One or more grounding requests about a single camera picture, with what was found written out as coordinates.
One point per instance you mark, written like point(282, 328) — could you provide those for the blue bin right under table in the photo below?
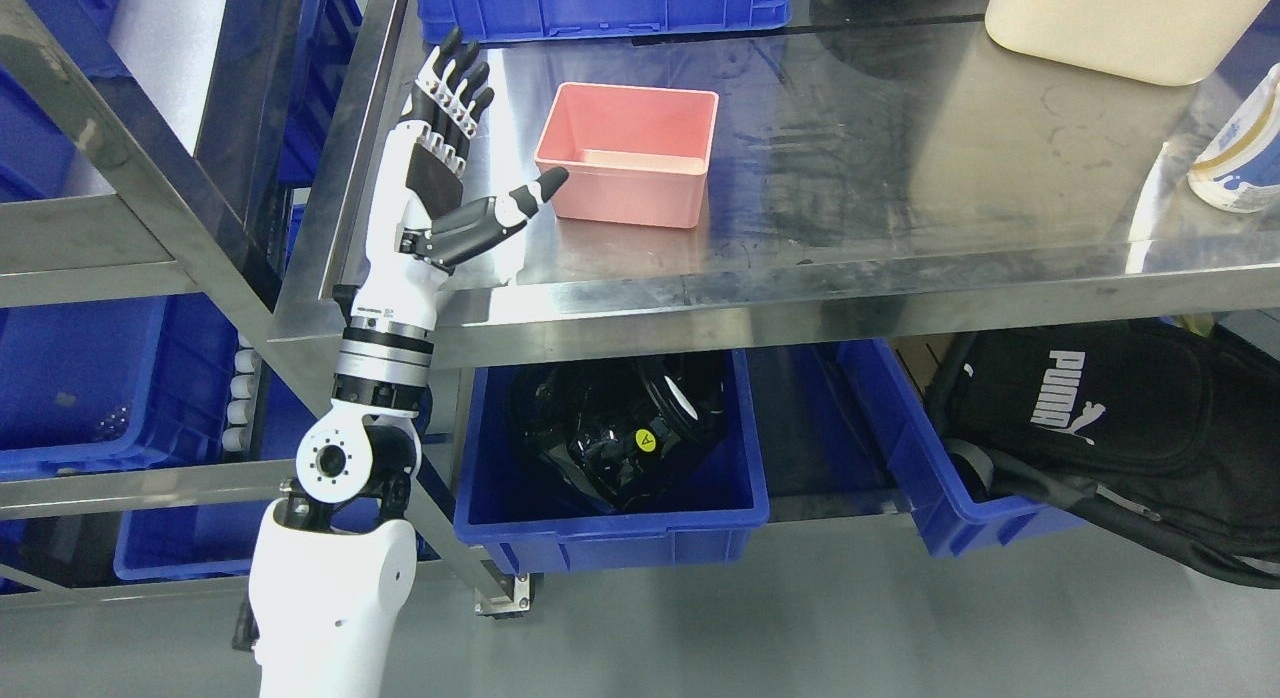
point(950, 522)

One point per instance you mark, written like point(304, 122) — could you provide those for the steel shelf rack left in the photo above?
point(172, 113)

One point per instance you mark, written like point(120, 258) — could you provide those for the black glossy helmet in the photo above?
point(614, 436)

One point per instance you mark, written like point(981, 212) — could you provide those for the pink plastic storage box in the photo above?
point(636, 155)

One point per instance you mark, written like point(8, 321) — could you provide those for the blue bin left shelf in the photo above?
point(116, 385)

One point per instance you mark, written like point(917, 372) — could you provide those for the cream plastic container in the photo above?
point(1161, 42)

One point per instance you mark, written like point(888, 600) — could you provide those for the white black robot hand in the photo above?
point(420, 228)

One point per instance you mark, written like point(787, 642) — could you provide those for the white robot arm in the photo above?
point(336, 558)

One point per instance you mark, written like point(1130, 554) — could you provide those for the blue bin on table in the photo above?
point(495, 22)

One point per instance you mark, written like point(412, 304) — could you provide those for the black Puma backpack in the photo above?
point(1139, 427)

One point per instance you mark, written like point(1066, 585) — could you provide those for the stainless steel table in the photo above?
point(898, 176)

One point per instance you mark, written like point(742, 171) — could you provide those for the blue bin under table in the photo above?
point(950, 522)
point(527, 524)

